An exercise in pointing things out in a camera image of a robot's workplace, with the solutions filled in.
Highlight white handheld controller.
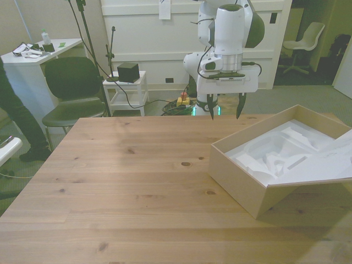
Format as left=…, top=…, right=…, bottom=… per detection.
left=21, top=49, right=42, bottom=59

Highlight white paper sheet on panel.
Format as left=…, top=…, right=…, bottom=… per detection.
left=158, top=0, right=171, bottom=20

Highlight black cube device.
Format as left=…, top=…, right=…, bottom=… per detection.
left=117, top=62, right=139, bottom=83

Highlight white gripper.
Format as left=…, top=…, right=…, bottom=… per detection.
left=196, top=65, right=261, bottom=121

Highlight white panelled partition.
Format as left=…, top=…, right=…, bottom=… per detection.
left=100, top=0, right=293, bottom=91

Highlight dark bag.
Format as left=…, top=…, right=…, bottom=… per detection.
left=329, top=34, right=352, bottom=63

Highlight plywood base board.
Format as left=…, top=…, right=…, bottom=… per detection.
left=164, top=95, right=244, bottom=116

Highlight black desk microphone stand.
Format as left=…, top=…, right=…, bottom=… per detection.
left=105, top=26, right=120, bottom=83

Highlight white foam box insert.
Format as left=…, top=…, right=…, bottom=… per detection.
left=227, top=118, right=338, bottom=184

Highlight grey wrist camera bar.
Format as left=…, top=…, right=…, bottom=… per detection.
left=205, top=71, right=250, bottom=83

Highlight white swivel chair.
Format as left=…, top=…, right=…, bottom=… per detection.
left=282, top=21, right=326, bottom=75

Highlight long black hanging cable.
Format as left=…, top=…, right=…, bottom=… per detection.
left=65, top=0, right=179, bottom=109

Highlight tan cardboard box with lid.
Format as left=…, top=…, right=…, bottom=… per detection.
left=208, top=104, right=352, bottom=220

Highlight black white headset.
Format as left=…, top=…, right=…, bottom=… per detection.
left=12, top=42, right=34, bottom=57

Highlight coiled green black floor cables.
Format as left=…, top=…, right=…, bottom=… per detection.
left=161, top=100, right=197, bottom=116

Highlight white desk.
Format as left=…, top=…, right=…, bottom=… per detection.
left=0, top=38, right=89, bottom=135

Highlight person leg dark trousers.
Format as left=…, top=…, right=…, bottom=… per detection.
left=0, top=59, right=50, bottom=152

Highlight black tall tripod pole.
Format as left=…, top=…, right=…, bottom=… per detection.
left=75, top=0, right=112, bottom=118

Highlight thin yellow floor cable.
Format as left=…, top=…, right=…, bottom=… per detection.
left=0, top=169, right=35, bottom=180

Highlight white small side table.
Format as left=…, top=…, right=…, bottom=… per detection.
left=102, top=70, right=150, bottom=117

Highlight clear plastic bottle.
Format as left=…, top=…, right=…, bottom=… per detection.
left=40, top=28, right=52, bottom=45

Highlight black padded chair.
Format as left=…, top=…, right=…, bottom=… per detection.
left=41, top=56, right=108, bottom=152

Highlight yellow red emergency stop button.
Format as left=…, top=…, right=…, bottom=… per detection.
left=177, top=92, right=191, bottom=107

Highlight white rounded seat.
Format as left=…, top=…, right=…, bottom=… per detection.
left=0, top=135, right=23, bottom=167

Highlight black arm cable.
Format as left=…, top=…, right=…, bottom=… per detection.
left=191, top=16, right=262, bottom=76

